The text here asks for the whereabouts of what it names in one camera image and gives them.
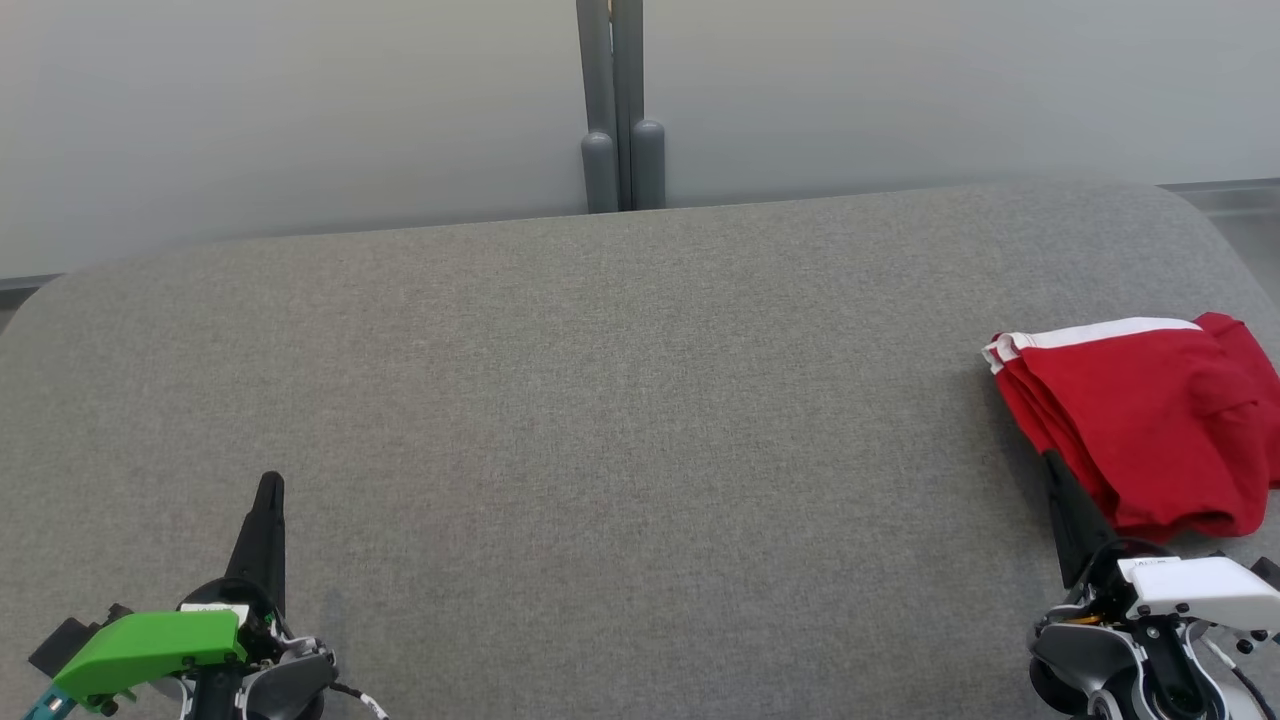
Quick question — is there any grey cylindrical post foot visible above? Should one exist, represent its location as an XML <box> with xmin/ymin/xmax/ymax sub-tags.
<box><xmin>630</xmin><ymin>118</ymin><xmax>667</xmax><ymax>211</ymax></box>
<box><xmin>582</xmin><ymin>130</ymin><xmax>621</xmax><ymax>214</ymax></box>

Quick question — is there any grey fabric sofa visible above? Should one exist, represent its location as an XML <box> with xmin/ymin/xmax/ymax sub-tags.
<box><xmin>0</xmin><ymin>180</ymin><xmax>1280</xmax><ymax>720</ymax></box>

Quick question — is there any grey wall base rail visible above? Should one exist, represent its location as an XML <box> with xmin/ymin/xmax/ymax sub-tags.
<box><xmin>1160</xmin><ymin>178</ymin><xmax>1280</xmax><ymax>214</ymax></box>
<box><xmin>0</xmin><ymin>272</ymin><xmax>66</xmax><ymax>309</ymax></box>

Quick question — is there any black white left arm cable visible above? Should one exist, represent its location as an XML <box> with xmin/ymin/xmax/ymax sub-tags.
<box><xmin>330</xmin><ymin>680</ymin><xmax>393</xmax><ymax>720</ymax></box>

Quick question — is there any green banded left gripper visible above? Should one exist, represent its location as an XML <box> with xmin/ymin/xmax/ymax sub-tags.
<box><xmin>50</xmin><ymin>471</ymin><xmax>289</xmax><ymax>715</ymax></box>

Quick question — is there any red shorts white striped hem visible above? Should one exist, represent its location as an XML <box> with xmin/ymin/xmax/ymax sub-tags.
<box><xmin>983</xmin><ymin>316</ymin><xmax>1280</xmax><ymax>542</ymax></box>

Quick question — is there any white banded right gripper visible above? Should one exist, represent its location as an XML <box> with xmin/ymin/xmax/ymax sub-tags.
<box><xmin>1040</xmin><ymin>449</ymin><xmax>1280</xmax><ymax>634</ymax></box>

